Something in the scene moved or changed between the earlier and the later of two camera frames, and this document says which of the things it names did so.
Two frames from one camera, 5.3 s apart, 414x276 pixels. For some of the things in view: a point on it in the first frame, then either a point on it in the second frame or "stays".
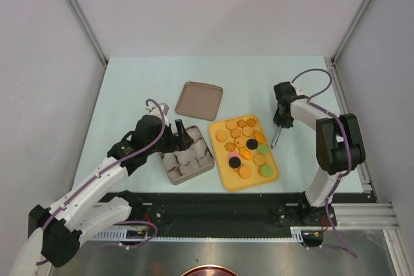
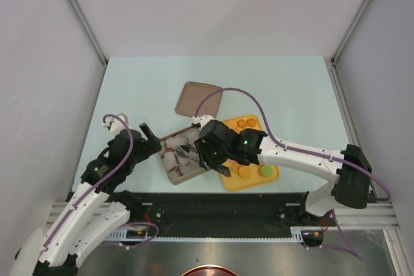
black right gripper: (277, 120) to (205, 158)
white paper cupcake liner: (170, 161) stays
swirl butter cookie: (241, 123) stays
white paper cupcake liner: (191, 165) stays
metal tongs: (276, 138) to (187, 150)
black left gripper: (182, 141) to (150, 145)
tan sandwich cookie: (231, 125) stays
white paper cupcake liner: (195, 134) stays
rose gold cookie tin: (181, 165) stays
